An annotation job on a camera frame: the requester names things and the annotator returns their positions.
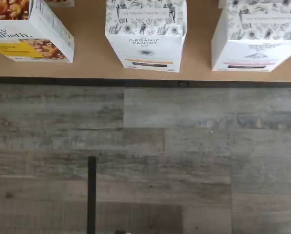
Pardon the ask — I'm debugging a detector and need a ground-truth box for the white box yellow strip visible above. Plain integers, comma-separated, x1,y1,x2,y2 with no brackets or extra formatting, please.
105,0,188,73

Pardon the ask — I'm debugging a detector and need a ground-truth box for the black floor strip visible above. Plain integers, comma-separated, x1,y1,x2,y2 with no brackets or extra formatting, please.
87,156,97,234

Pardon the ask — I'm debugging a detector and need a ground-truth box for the brown low shelf board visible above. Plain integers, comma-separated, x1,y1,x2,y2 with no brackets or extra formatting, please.
0,0,291,82

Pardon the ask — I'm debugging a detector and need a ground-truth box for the white box pink strip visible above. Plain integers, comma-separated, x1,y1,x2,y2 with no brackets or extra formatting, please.
210,0,291,73

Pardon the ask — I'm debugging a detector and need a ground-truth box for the purely elizabeth granola box yellow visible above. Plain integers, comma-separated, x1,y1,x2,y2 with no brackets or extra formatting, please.
0,0,75,63

